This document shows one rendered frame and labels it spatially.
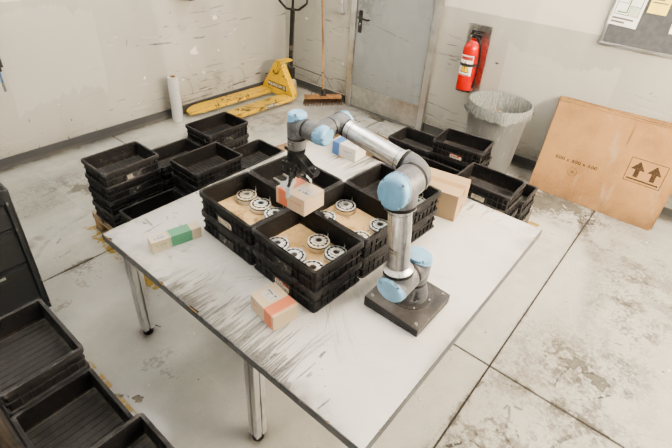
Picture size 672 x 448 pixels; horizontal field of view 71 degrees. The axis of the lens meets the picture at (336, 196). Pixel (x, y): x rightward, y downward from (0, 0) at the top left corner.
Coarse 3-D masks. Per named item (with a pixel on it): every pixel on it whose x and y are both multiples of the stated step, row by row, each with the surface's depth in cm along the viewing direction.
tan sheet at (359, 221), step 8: (328, 208) 234; (336, 216) 228; (344, 216) 229; (352, 216) 229; (360, 216) 230; (368, 216) 230; (344, 224) 223; (352, 224) 224; (360, 224) 224; (368, 224) 224; (368, 232) 219
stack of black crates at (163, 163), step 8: (168, 144) 356; (176, 144) 362; (184, 144) 368; (192, 144) 362; (160, 152) 353; (168, 152) 359; (176, 152) 365; (184, 152) 369; (160, 160) 356; (168, 160) 357; (168, 168) 330; (168, 176) 334; (168, 184) 337
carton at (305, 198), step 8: (296, 184) 196; (304, 184) 196; (312, 184) 197; (280, 192) 193; (296, 192) 191; (304, 192) 191; (312, 192) 191; (320, 192) 192; (280, 200) 196; (288, 200) 192; (296, 200) 188; (304, 200) 186; (312, 200) 190; (320, 200) 194; (296, 208) 190; (304, 208) 187; (312, 208) 192; (304, 216) 190
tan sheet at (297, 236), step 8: (288, 232) 216; (296, 232) 216; (304, 232) 216; (312, 232) 217; (288, 240) 211; (296, 240) 211; (304, 240) 211; (304, 248) 206; (312, 256) 202; (320, 256) 202
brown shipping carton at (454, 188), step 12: (432, 168) 269; (432, 180) 257; (444, 180) 258; (456, 180) 259; (468, 180) 259; (444, 192) 247; (456, 192) 248; (444, 204) 251; (456, 204) 247; (444, 216) 254; (456, 216) 256
